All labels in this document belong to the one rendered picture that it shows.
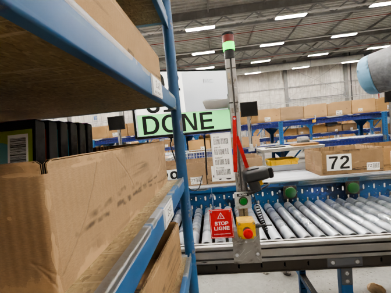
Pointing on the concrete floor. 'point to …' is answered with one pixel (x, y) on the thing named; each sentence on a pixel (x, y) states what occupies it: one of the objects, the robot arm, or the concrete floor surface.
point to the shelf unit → (28, 22)
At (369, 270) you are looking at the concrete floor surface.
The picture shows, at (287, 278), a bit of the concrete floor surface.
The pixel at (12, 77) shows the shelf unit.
